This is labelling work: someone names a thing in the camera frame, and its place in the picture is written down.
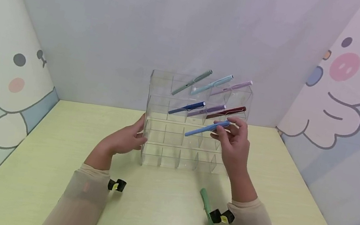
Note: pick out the person's right thumb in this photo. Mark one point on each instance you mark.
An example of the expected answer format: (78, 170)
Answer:
(220, 135)

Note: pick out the grey green pen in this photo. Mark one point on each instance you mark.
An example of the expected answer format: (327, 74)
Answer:
(190, 83)

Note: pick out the person's right hand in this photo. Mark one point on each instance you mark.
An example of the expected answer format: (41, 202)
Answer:
(235, 148)

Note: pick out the pale aqua pen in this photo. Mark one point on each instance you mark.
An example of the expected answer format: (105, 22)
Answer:
(211, 85)

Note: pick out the person's right middle finger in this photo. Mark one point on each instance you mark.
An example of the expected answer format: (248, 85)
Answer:
(240, 124)

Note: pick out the dark blue pen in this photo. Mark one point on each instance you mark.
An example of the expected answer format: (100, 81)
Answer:
(186, 108)

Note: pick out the purple pen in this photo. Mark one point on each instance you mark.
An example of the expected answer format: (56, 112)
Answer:
(207, 110)

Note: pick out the black wrist band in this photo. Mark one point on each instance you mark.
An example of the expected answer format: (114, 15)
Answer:
(221, 216)
(117, 185)

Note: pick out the dark red pen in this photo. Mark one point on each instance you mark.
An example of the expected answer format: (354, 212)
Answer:
(227, 112)

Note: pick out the person's left hand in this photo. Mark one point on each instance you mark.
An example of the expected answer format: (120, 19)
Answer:
(121, 140)

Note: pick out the clear acrylic pen rack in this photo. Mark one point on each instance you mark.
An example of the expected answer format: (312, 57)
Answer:
(174, 143)

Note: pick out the person's left thumb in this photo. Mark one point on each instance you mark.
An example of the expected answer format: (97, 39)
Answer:
(141, 140)

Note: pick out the person's left index finger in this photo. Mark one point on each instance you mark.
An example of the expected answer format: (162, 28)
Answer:
(142, 122)

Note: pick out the person's left forearm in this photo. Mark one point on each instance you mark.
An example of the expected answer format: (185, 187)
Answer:
(83, 192)

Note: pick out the pale pink pen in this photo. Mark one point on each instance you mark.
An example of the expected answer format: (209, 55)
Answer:
(233, 88)

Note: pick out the person's right index finger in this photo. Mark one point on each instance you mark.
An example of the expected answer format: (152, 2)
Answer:
(232, 125)

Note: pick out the light blue pen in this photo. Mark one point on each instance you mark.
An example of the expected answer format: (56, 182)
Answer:
(204, 128)

